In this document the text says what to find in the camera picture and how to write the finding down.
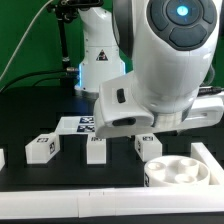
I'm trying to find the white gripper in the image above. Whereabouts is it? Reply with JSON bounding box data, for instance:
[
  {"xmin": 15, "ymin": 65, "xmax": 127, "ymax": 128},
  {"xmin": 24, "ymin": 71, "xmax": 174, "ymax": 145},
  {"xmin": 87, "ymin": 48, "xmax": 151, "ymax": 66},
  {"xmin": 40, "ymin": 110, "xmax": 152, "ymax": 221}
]
[{"xmin": 153, "ymin": 93, "xmax": 224, "ymax": 133}]

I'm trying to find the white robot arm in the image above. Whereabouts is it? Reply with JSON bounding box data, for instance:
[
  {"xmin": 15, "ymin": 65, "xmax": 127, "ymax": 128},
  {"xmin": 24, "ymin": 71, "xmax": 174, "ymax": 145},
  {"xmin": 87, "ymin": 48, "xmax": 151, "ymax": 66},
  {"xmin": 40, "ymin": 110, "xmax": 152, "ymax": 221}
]
[{"xmin": 80, "ymin": 0, "xmax": 224, "ymax": 138}]

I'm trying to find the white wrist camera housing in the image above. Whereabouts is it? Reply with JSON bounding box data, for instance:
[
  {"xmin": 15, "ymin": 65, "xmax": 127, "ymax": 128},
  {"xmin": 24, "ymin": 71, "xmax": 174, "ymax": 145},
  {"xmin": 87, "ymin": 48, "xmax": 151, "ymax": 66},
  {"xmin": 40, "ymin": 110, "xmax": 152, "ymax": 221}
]
[{"xmin": 93, "ymin": 72, "xmax": 154, "ymax": 138}]

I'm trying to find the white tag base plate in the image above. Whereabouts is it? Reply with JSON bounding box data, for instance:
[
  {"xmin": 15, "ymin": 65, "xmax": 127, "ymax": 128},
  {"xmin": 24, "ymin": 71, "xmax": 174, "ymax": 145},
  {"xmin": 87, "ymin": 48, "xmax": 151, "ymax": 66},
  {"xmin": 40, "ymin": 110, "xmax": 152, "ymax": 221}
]
[{"xmin": 55, "ymin": 116, "xmax": 95, "ymax": 135}]

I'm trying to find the white U-shaped wall fence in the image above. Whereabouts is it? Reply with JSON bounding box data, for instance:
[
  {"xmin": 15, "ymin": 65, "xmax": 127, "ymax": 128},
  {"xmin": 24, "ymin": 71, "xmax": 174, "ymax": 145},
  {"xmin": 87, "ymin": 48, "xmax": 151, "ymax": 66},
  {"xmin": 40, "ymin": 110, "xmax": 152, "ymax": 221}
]
[{"xmin": 0, "ymin": 142, "xmax": 224, "ymax": 220}]

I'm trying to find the black camera stand pole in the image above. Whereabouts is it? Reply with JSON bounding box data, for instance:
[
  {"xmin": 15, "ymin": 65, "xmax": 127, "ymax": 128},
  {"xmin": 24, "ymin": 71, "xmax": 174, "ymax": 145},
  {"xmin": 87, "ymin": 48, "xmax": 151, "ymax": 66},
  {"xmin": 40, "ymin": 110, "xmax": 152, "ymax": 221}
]
[{"xmin": 47, "ymin": 0, "xmax": 104, "ymax": 88}]

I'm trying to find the black cable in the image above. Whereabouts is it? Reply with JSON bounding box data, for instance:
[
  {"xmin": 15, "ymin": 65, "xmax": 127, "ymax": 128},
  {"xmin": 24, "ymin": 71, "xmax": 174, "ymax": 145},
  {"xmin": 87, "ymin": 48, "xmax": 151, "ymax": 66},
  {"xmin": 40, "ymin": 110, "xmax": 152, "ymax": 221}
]
[{"xmin": 0, "ymin": 68, "xmax": 78, "ymax": 94}]

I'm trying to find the grey cable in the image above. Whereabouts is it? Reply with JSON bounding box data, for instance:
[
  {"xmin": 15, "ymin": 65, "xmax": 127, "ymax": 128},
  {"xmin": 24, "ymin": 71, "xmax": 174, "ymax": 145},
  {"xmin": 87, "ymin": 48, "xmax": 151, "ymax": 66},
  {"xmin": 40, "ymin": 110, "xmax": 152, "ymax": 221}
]
[{"xmin": 0, "ymin": 0, "xmax": 54, "ymax": 82}]

